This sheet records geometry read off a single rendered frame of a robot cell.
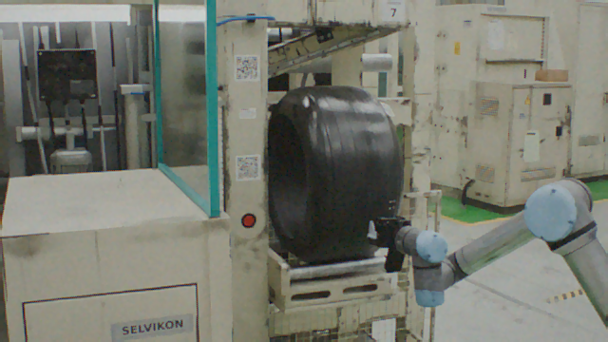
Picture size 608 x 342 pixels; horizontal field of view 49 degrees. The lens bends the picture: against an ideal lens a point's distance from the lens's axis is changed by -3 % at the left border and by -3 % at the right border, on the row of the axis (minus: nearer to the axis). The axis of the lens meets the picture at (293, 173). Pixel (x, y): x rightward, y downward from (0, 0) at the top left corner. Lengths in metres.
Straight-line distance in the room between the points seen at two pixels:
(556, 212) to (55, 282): 1.01
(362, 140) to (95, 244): 0.98
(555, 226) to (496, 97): 5.19
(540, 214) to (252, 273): 0.93
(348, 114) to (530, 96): 4.86
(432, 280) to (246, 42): 0.84
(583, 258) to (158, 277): 0.89
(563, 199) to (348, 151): 0.67
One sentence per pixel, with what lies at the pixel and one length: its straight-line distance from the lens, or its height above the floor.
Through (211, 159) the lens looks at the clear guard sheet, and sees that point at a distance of 1.22.
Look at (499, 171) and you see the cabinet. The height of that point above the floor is 0.41.
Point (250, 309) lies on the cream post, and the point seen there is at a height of 0.78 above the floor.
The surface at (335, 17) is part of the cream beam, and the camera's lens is 2.37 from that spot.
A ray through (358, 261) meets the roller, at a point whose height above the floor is 0.92.
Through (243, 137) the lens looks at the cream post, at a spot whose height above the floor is 1.31.
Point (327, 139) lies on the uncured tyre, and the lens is 1.93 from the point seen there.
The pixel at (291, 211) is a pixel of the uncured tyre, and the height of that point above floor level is 1.00.
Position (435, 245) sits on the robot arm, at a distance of 1.72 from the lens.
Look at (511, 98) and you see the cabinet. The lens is 6.59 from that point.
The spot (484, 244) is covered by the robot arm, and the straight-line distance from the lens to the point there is 1.80.
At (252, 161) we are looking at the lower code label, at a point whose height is 1.24.
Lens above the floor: 1.57
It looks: 11 degrees down
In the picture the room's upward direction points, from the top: straight up
